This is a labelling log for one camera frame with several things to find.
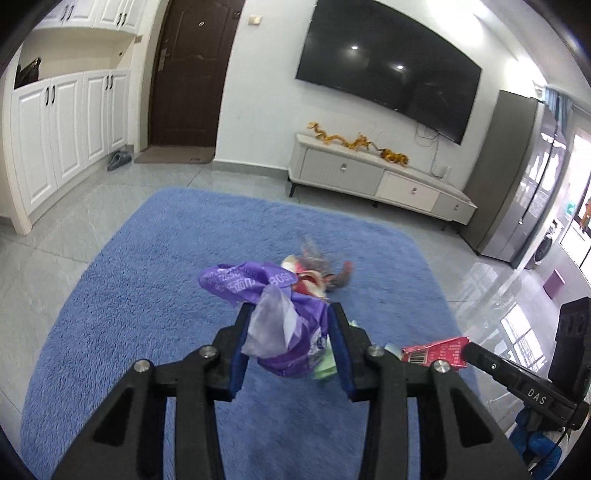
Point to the white base cabinet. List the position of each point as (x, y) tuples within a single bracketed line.
[(64, 138)]

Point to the white television console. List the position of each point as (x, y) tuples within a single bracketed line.
[(341, 170)]

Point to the white washing machine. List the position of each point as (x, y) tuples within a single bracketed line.
[(545, 247)]

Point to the small red packet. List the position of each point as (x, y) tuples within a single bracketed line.
[(438, 350)]

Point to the red snack wrapper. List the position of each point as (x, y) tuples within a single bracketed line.
[(304, 284)]

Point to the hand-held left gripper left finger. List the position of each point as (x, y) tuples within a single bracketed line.
[(240, 350)]

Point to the purple plastic wrapper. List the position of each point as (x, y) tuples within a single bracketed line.
[(231, 279)]

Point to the dark brown door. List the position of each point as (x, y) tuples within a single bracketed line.
[(189, 78)]

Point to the grey shoes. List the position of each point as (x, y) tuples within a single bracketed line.
[(119, 159)]

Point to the golden dragon ornament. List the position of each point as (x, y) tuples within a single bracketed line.
[(341, 138)]

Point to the green wrapper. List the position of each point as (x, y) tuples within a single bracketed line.
[(325, 367)]

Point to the brown door mat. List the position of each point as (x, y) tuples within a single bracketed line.
[(175, 155)]

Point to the black bag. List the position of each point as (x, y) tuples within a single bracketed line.
[(27, 74)]

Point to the grey refrigerator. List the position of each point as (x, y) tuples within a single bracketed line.
[(512, 184)]

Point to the white wall cabinet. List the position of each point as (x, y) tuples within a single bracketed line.
[(92, 14)]

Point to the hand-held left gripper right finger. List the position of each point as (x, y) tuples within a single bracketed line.
[(341, 360)]

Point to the person's right hand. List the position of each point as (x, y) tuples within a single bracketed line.
[(535, 443)]

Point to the black wall television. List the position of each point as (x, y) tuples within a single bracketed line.
[(392, 60)]

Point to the blue fluffy rug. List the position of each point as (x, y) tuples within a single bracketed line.
[(138, 300)]

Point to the purple stool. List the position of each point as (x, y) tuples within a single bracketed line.
[(554, 285)]

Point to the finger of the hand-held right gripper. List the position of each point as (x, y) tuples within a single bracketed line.
[(517, 383)]

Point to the golden tiger ornament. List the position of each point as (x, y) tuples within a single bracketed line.
[(395, 157)]

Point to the silver wrapper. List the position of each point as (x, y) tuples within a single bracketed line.
[(339, 274)]

